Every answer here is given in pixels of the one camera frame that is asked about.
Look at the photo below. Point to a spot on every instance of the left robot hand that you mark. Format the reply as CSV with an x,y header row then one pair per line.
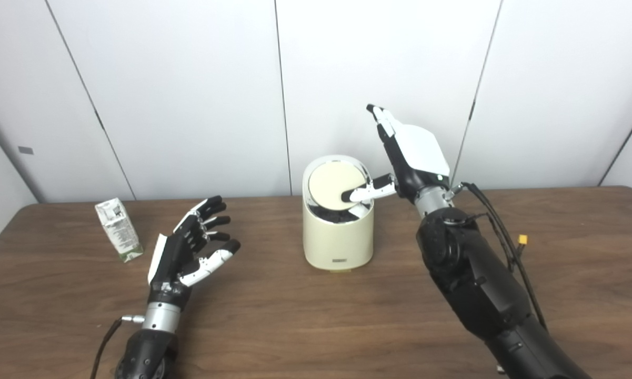
x,y
171,258

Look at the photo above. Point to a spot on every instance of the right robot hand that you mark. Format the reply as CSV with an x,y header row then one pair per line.
x,y
418,158

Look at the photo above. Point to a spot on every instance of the white green milk carton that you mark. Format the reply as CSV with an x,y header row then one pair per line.
x,y
118,231

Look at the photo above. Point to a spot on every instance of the round cream bin lid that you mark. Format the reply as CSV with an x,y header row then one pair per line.
x,y
329,184

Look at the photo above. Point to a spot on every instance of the cream-colored bin body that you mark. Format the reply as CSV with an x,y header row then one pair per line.
x,y
337,245

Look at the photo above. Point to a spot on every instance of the black bin liner bag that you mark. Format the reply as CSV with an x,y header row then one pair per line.
x,y
337,215

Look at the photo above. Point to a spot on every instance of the black wall panel hinge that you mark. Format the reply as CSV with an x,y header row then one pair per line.
x,y
472,110
99,120

